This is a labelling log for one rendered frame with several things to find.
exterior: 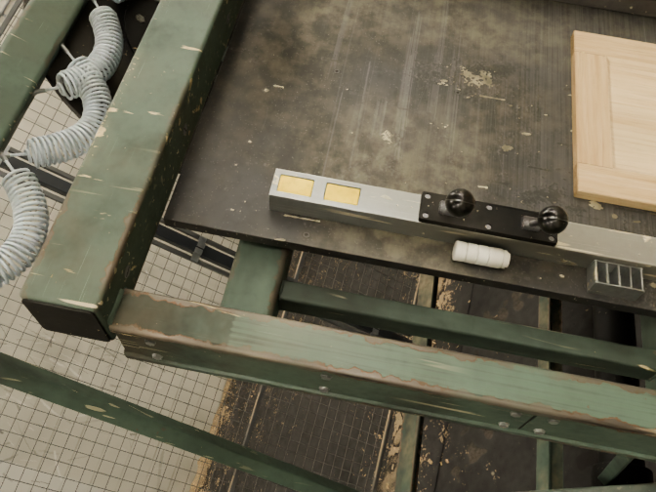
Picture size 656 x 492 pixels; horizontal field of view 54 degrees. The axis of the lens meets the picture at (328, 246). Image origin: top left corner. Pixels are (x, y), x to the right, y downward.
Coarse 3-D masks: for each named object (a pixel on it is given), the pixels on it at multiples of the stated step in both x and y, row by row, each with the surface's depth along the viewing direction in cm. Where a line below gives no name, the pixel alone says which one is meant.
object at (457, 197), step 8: (456, 192) 81; (464, 192) 81; (448, 200) 81; (456, 200) 81; (464, 200) 80; (472, 200) 81; (440, 208) 92; (448, 208) 82; (456, 208) 81; (464, 208) 81; (472, 208) 81; (456, 216) 82; (464, 216) 82
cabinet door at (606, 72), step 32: (576, 32) 118; (576, 64) 114; (608, 64) 115; (640, 64) 115; (576, 96) 110; (608, 96) 110; (640, 96) 111; (576, 128) 106; (608, 128) 107; (640, 128) 107; (576, 160) 103; (608, 160) 103; (640, 160) 104; (576, 192) 100; (608, 192) 100; (640, 192) 100
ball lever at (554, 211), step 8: (544, 208) 82; (552, 208) 81; (560, 208) 81; (528, 216) 92; (544, 216) 81; (552, 216) 80; (560, 216) 80; (528, 224) 91; (536, 224) 88; (544, 224) 81; (552, 224) 80; (560, 224) 80; (552, 232) 81
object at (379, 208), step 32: (320, 192) 94; (384, 192) 95; (352, 224) 96; (384, 224) 94; (416, 224) 93; (576, 224) 94; (544, 256) 94; (576, 256) 92; (608, 256) 91; (640, 256) 92
